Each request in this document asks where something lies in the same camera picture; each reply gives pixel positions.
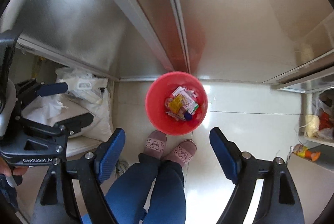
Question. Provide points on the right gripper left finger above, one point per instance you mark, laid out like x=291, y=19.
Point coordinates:
x=56, y=201

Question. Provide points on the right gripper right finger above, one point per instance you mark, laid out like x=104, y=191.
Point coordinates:
x=279, y=201

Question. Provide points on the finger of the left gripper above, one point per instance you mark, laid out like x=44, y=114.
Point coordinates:
x=28, y=90
x=74, y=125

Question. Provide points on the yellow snack packet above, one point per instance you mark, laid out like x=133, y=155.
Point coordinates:
x=175, y=104

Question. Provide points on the blue round lid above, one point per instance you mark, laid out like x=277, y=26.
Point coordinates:
x=187, y=116

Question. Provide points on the white green medicine box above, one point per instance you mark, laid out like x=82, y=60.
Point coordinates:
x=190, y=105

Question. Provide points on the clear sachet with pink card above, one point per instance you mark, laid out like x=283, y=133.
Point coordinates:
x=180, y=89

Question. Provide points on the red trash bin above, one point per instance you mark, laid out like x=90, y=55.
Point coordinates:
x=157, y=98

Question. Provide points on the person's left hand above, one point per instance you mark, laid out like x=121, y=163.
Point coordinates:
x=6, y=170

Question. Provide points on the white plastic bag on floor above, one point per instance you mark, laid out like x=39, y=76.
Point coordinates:
x=86, y=94

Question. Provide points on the orange yellow bottle on floor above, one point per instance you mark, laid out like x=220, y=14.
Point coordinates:
x=304, y=152

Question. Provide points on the pink slipper left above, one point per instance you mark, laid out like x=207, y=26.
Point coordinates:
x=155, y=144

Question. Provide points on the pink slipper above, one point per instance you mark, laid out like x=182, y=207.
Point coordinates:
x=183, y=153
x=155, y=144

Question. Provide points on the person's legs in jeans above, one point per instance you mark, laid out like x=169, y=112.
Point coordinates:
x=150, y=191

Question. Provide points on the pink slipper right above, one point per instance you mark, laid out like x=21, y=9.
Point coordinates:
x=183, y=153

